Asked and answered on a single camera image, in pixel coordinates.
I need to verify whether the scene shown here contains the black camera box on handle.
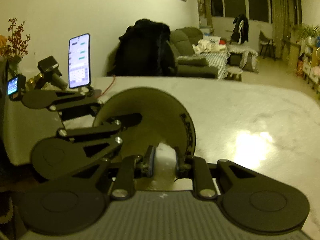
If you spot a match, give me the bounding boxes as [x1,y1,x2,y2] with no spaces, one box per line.
[35,56,68,90]

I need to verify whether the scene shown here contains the dried flower bouquet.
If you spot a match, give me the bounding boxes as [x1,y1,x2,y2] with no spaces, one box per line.
[1,17,31,62]

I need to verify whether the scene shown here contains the small round white stool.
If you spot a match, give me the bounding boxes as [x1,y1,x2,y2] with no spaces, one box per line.
[225,67,243,82]

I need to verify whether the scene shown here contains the white tv cabinet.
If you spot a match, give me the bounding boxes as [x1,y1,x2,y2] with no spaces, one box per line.
[297,44,319,94]

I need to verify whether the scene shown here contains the white sponge block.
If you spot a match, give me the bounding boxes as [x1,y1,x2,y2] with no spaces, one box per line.
[151,142,177,191]

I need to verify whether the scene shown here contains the dark grey sofa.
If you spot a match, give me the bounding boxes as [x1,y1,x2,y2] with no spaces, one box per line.
[170,27,231,79]

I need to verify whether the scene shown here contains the round metal phone stand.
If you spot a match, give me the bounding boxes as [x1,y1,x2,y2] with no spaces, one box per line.
[79,86,102,99]

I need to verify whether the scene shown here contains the chair with black coat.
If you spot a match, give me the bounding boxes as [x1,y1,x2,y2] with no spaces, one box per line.
[107,19,177,76]

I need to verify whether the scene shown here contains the jacket on coat stand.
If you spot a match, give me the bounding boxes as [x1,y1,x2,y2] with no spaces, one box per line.
[231,14,249,44]

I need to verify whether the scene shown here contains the smartphone with lit screen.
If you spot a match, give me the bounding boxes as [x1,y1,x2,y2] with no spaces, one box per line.
[68,33,91,89]

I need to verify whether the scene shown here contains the orange charging cable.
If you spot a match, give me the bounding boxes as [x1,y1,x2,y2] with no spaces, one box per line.
[96,74,117,100]

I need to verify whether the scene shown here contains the potted green plant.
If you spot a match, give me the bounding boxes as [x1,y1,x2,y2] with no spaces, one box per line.
[298,23,319,45]

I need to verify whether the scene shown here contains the small lit display device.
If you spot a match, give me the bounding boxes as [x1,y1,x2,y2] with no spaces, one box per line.
[7,74,26,101]

